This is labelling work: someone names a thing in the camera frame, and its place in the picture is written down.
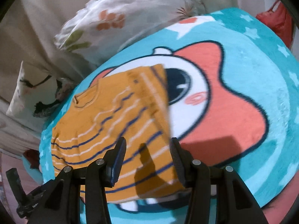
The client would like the white floral leaf pillow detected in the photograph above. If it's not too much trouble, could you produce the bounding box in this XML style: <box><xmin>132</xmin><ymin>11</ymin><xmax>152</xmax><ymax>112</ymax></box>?
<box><xmin>54</xmin><ymin>0</ymin><xmax>203</xmax><ymax>66</ymax></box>

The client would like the red cloth bag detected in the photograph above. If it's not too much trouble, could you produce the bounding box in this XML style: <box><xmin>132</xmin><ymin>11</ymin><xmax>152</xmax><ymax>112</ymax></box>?
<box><xmin>256</xmin><ymin>0</ymin><xmax>294</xmax><ymax>49</ymax></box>

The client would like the beige bed sheet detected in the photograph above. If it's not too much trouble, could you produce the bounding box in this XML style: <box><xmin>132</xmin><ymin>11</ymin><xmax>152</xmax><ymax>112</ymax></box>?
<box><xmin>1</xmin><ymin>0</ymin><xmax>238</xmax><ymax>156</ymax></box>

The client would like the mustard striped knit sweater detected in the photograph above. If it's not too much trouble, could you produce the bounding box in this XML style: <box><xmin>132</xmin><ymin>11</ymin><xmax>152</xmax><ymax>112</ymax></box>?
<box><xmin>51</xmin><ymin>64</ymin><xmax>184</xmax><ymax>203</ymax></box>

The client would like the turquoise cartoon fleece blanket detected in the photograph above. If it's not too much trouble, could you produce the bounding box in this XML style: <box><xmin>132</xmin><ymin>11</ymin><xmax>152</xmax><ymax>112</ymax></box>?
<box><xmin>40</xmin><ymin>8</ymin><xmax>298</xmax><ymax>223</ymax></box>

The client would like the white pillow with black figure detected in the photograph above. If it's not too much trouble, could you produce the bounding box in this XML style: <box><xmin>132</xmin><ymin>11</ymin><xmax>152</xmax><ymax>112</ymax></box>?
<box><xmin>7</xmin><ymin>61</ymin><xmax>76</xmax><ymax>119</ymax></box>

